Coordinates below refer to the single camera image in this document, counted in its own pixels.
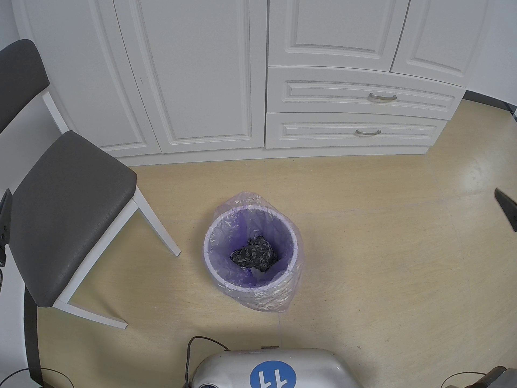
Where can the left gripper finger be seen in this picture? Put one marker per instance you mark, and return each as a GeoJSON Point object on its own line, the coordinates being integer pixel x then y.
{"type": "Point", "coordinates": [5, 224]}

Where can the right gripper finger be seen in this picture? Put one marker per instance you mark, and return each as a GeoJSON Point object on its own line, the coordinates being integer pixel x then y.
{"type": "Point", "coordinates": [509, 212]}

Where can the purple plastic bag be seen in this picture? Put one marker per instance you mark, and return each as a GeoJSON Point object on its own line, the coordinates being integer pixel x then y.
{"type": "Point", "coordinates": [226, 232]}

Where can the black plastic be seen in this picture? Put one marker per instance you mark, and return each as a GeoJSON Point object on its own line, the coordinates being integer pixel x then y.
{"type": "Point", "coordinates": [252, 255]}

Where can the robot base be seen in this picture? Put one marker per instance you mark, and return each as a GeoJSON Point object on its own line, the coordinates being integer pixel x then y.
{"type": "Point", "coordinates": [242, 366]}

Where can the white trash bin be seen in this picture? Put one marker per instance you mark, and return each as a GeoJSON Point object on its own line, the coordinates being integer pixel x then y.
{"type": "Point", "coordinates": [226, 283]}

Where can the white chair dark grey seat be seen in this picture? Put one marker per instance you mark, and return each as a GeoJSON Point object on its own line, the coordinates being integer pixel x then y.
{"type": "Point", "coordinates": [72, 200]}

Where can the white wardrobe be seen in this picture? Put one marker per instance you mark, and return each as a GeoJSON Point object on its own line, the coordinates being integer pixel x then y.
{"type": "Point", "coordinates": [202, 55]}

